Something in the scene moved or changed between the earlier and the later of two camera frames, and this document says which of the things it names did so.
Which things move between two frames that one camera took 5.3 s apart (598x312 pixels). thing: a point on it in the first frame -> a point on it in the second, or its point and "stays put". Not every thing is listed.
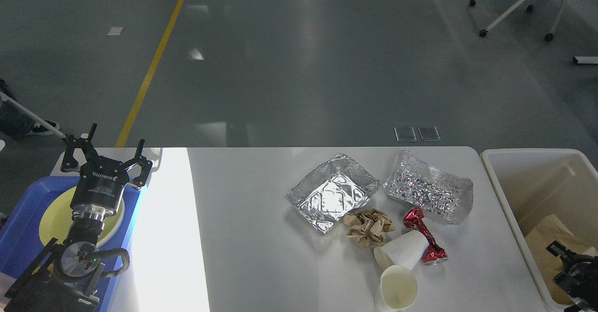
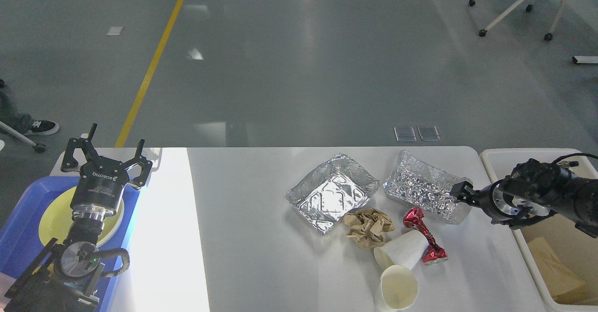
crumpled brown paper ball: x=368 y=227 stays put
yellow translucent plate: x=56 y=223 stays put
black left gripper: x=101 y=183 stays put
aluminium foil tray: x=440 y=196 stays put
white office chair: x=33 y=115 -> x=39 y=147
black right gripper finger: x=557 y=249 -> x=464 y=192
